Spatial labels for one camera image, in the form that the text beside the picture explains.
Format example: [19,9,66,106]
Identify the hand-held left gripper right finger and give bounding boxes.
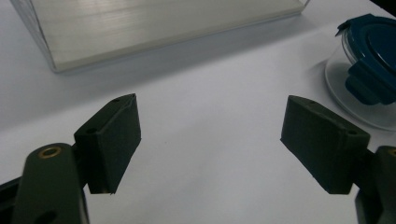
[279,94,396,224]

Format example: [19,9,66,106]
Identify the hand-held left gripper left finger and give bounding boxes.
[11,92,142,224]

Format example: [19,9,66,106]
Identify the glass container with blue lid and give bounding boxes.
[324,12,396,133]

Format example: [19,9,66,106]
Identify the clear plastic storage box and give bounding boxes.
[9,0,311,74]

